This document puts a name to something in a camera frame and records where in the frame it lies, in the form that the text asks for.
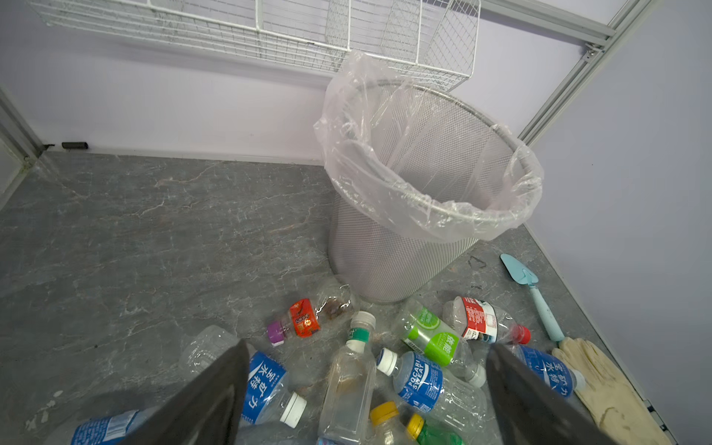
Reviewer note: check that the blue label bottle white cap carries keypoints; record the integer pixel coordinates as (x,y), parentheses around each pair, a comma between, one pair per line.
(268,398)

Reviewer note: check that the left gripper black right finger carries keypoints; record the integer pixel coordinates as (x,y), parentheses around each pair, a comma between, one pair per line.
(529,412)

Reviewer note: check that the green soda bottle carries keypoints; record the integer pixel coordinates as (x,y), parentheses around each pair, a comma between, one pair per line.
(424,433)

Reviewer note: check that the light blue garden trowel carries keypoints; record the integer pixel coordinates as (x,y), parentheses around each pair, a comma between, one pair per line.
(525,277)

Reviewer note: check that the white wire wall shelf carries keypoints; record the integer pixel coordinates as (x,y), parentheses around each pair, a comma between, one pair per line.
(434,42)

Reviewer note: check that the orange label bottle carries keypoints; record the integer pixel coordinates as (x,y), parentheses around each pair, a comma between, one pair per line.
(388,428)

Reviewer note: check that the beige work glove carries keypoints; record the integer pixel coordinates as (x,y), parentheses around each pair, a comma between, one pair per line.
(612,402)

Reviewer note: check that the green label clear bottle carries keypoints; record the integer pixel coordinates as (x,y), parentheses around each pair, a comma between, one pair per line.
(426,333)

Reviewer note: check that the blue label clear water bottle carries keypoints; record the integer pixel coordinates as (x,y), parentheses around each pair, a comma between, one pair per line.
(102,430)

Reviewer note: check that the red label clear bottle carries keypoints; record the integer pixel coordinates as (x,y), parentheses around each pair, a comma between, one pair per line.
(479,320)

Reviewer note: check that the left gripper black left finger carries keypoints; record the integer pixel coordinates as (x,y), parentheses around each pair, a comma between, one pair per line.
(207,411)

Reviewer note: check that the clear bottle green band cap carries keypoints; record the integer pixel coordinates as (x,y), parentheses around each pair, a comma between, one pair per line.
(351,382)

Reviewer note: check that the small red label purple cap bottle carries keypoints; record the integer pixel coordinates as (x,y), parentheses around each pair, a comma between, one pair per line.
(332,301)

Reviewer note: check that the blue label bottle red cap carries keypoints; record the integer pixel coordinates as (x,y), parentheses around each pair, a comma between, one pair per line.
(553,372)

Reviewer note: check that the blue pocari label bottle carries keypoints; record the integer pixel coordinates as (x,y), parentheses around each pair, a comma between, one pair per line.
(435,392)

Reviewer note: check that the grey mesh waste bin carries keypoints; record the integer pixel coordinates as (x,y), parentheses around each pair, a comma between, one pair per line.
(381,264)

